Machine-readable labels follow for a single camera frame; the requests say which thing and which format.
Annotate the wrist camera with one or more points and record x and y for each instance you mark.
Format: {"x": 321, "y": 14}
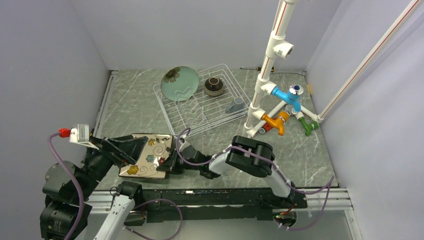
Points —
{"x": 182, "y": 144}
{"x": 79, "y": 135}

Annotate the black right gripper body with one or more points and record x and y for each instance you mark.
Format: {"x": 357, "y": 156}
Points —
{"x": 178, "y": 164}

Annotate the white wire dish rack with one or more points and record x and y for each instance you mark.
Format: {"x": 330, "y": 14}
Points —
{"x": 202, "y": 112}

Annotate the white diagonal PVC pipe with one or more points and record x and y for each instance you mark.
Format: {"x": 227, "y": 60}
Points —
{"x": 372, "y": 54}

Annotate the grey dotted ceramic mug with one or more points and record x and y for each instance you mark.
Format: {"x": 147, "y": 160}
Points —
{"x": 236, "y": 105}

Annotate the green pipe fitting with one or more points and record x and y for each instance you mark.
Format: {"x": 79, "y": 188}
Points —
{"x": 308, "y": 127}

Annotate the brown rectangular floral plate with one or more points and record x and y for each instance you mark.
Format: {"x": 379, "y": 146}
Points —
{"x": 154, "y": 153}

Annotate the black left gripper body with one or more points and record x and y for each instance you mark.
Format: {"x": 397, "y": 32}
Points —
{"x": 104, "y": 157}

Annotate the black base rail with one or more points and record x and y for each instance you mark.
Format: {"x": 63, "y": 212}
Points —
{"x": 218, "y": 204}

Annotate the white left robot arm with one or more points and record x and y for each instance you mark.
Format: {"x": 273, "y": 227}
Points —
{"x": 68, "y": 186}

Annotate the yellow handled screwdriver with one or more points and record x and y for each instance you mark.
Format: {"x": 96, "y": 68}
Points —
{"x": 258, "y": 69}

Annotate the teal flower ceramic plate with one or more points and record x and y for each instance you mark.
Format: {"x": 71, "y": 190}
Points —
{"x": 179, "y": 83}

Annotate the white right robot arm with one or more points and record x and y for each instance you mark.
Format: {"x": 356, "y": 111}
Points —
{"x": 253, "y": 157}

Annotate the orange pipe fitting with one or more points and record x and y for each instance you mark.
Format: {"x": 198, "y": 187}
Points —
{"x": 277, "y": 122}

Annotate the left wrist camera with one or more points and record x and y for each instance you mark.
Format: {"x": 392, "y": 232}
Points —
{"x": 79, "y": 135}

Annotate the brown patterned ceramic bowl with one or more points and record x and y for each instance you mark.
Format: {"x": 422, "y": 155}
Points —
{"x": 213, "y": 87}

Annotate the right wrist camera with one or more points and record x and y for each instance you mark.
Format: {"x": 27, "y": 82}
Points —
{"x": 182, "y": 144}

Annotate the blue pipe valve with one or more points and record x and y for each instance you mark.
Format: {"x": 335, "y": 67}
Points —
{"x": 291, "y": 97}

